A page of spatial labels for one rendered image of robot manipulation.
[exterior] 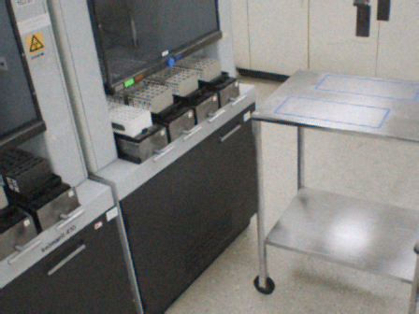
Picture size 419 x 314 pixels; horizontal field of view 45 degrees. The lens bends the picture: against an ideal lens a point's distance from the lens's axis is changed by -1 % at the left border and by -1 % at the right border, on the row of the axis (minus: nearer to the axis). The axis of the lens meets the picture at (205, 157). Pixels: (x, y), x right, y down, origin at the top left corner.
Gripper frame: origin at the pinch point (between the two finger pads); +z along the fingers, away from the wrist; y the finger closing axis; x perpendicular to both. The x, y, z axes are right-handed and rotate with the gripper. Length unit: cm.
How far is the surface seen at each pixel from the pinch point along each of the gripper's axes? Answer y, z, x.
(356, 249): 28, 92, 10
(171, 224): -7, 77, 66
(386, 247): 34, 92, 0
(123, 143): -17, 40, 73
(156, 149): -10, 44, 65
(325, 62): 219, 96, 106
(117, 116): -13, 33, 78
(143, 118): -9, 34, 70
